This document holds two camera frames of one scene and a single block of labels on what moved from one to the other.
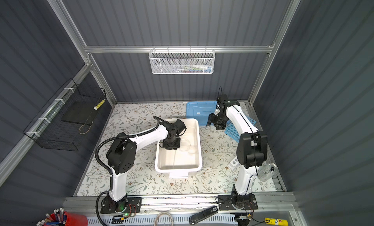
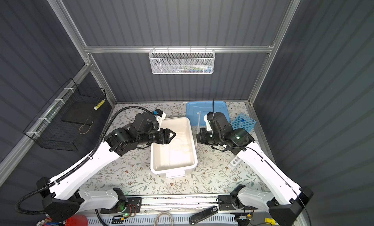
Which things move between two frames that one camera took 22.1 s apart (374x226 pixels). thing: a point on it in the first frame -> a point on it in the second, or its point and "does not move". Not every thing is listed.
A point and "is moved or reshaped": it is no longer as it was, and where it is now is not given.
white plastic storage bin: (187, 159) is moved or reshaped
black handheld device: (202, 214) does not move
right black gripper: (211, 120) -> (201, 136)
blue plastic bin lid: (200, 110) does not move
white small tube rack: (233, 164) does not move
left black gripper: (178, 144) -> (164, 135)
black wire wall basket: (61, 124) does not move
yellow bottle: (276, 221) does not move
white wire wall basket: (181, 62) does not move
